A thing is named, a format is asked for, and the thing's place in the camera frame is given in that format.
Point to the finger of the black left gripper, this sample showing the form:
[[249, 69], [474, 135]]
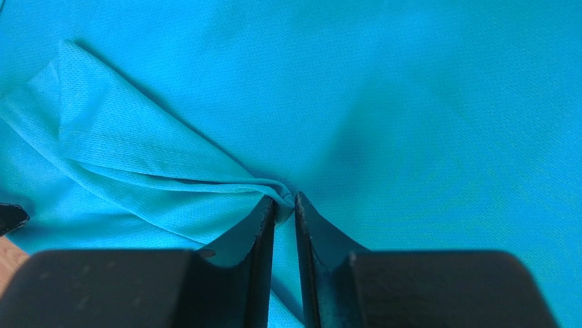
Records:
[[13, 217]]

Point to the teal t shirt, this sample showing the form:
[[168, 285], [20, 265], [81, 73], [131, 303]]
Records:
[[408, 124]]

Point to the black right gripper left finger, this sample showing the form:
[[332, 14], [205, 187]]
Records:
[[226, 283]]

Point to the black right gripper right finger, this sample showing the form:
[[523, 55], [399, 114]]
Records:
[[344, 284]]

